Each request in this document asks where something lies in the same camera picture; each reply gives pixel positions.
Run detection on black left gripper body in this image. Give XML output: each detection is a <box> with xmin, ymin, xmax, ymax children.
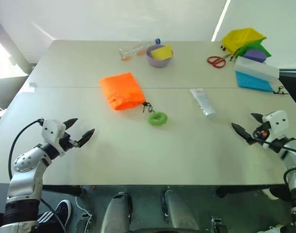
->
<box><xmin>58</xmin><ymin>132</ymin><xmax>80</xmax><ymax>152</ymax></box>

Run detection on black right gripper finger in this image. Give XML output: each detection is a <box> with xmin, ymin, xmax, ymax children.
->
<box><xmin>230</xmin><ymin>122</ymin><xmax>255</xmax><ymax>146</ymax></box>
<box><xmin>250</xmin><ymin>113</ymin><xmax>264</xmax><ymax>124</ymax></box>

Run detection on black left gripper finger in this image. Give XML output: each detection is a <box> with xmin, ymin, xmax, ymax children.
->
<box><xmin>63</xmin><ymin>118</ymin><xmax>79</xmax><ymax>130</ymax></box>
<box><xmin>77</xmin><ymin>128</ymin><xmax>96</xmax><ymax>148</ymax></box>

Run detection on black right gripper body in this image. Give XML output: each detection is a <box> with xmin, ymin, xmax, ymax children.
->
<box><xmin>252</xmin><ymin>121</ymin><xmax>271</xmax><ymax>144</ymax></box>

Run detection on black table leg bar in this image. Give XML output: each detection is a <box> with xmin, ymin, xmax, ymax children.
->
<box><xmin>215</xmin><ymin>185</ymin><xmax>287</xmax><ymax>198</ymax></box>
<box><xmin>42</xmin><ymin>184</ymin><xmax>87</xmax><ymax>198</ymax></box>

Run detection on white rectangular box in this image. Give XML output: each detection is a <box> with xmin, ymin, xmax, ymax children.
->
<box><xmin>232</xmin><ymin>56</ymin><xmax>280</xmax><ymax>81</ymax></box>

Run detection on white squeeze tube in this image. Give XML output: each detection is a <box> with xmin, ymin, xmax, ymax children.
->
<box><xmin>189</xmin><ymin>88</ymin><xmax>216</xmax><ymax>118</ymax></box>

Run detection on white shoe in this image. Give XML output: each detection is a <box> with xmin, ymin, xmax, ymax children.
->
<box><xmin>261</xmin><ymin>188</ymin><xmax>281</xmax><ymax>201</ymax></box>

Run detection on purple foam block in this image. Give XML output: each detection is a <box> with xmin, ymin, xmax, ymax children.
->
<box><xmin>242</xmin><ymin>48</ymin><xmax>267</xmax><ymax>63</ymax></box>

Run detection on black and white sneaker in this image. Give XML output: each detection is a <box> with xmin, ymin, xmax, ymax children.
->
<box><xmin>54</xmin><ymin>200</ymin><xmax>72</xmax><ymax>228</ymax></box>

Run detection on black striped trouser leg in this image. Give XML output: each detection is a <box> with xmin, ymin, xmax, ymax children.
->
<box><xmin>37</xmin><ymin>211</ymin><xmax>61</xmax><ymax>233</ymax></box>

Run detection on grey robot leg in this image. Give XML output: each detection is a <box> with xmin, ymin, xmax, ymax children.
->
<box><xmin>161</xmin><ymin>190</ymin><xmax>200</xmax><ymax>233</ymax></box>
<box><xmin>100</xmin><ymin>191</ymin><xmax>133</xmax><ymax>233</ymax></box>

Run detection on clear glass cup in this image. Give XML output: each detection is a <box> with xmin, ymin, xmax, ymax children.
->
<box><xmin>117</xmin><ymin>47</ymin><xmax>134</xmax><ymax>62</ymax></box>

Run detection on purple bowl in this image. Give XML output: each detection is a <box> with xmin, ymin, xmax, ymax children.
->
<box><xmin>146</xmin><ymin>44</ymin><xmax>174</xmax><ymax>68</ymax></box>

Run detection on clear bottle with blue cap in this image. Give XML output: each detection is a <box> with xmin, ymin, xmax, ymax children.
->
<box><xmin>131</xmin><ymin>38</ymin><xmax>162</xmax><ymax>57</ymax></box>

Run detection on yellow sponge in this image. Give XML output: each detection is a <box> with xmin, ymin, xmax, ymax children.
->
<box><xmin>150</xmin><ymin>44</ymin><xmax>173</xmax><ymax>61</ymax></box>

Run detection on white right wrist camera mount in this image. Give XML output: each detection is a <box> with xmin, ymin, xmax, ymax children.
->
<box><xmin>253</xmin><ymin>110</ymin><xmax>290</xmax><ymax>149</ymax></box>

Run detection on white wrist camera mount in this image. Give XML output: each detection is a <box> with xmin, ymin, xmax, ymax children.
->
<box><xmin>253</xmin><ymin>110</ymin><xmax>290</xmax><ymax>149</ymax></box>
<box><xmin>41</xmin><ymin>118</ymin><xmax>67</xmax><ymax>155</ymax></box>

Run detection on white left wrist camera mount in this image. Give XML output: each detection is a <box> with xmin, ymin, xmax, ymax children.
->
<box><xmin>41</xmin><ymin>118</ymin><xmax>67</xmax><ymax>155</ymax></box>

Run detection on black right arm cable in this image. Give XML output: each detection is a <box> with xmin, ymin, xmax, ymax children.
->
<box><xmin>254</xmin><ymin>137</ymin><xmax>296</xmax><ymax>188</ymax></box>

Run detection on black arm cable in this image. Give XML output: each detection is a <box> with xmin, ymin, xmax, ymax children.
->
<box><xmin>254</xmin><ymin>137</ymin><xmax>296</xmax><ymax>188</ymax></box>
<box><xmin>8</xmin><ymin>118</ymin><xmax>67</xmax><ymax>233</ymax></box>

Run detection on blue cloth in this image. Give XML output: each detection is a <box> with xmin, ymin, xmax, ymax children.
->
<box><xmin>235</xmin><ymin>70</ymin><xmax>290</xmax><ymax>96</ymax></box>

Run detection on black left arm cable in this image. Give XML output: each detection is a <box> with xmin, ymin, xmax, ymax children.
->
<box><xmin>8</xmin><ymin>118</ymin><xmax>67</xmax><ymax>233</ymax></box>

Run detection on orange fabric pouch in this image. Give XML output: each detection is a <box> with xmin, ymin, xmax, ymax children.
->
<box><xmin>99</xmin><ymin>71</ymin><xmax>155</xmax><ymax>114</ymax></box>

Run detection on thin white floor cable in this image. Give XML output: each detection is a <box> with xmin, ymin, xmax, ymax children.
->
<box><xmin>75</xmin><ymin>195</ymin><xmax>93</xmax><ymax>219</ymax></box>

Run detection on green ring toy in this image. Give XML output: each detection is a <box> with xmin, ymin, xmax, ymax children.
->
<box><xmin>148</xmin><ymin>112</ymin><xmax>169</xmax><ymax>126</ymax></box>

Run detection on green purple object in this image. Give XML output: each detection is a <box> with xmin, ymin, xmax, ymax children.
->
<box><xmin>235</xmin><ymin>38</ymin><xmax>272</xmax><ymax>59</ymax></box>

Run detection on red handled scissors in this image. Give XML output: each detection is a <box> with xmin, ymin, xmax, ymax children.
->
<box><xmin>206</xmin><ymin>53</ymin><xmax>232</xmax><ymax>70</ymax></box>

